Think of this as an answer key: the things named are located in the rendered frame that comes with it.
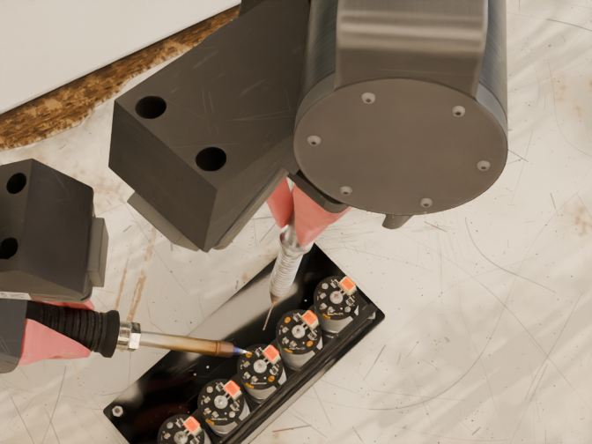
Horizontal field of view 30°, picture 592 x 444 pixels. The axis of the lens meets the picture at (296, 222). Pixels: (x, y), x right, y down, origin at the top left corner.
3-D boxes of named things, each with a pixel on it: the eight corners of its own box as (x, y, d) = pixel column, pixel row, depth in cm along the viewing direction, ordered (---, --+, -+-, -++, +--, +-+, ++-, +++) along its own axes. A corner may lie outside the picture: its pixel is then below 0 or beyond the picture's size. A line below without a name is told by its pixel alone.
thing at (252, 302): (184, 506, 63) (181, 504, 62) (105, 414, 65) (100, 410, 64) (386, 321, 66) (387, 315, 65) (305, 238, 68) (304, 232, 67)
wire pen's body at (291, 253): (301, 286, 54) (355, 151, 45) (280, 306, 53) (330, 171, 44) (277, 265, 54) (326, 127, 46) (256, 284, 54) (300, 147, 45)
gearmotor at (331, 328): (307, 320, 65) (304, 296, 60) (337, 292, 66) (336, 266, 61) (336, 350, 65) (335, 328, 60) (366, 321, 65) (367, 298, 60)
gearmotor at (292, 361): (271, 351, 65) (266, 329, 60) (302, 323, 65) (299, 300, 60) (299, 381, 64) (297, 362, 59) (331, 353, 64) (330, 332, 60)
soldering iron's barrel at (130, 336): (228, 340, 60) (113, 323, 58) (238, 334, 59) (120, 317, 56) (226, 366, 60) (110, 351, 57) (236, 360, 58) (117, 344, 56)
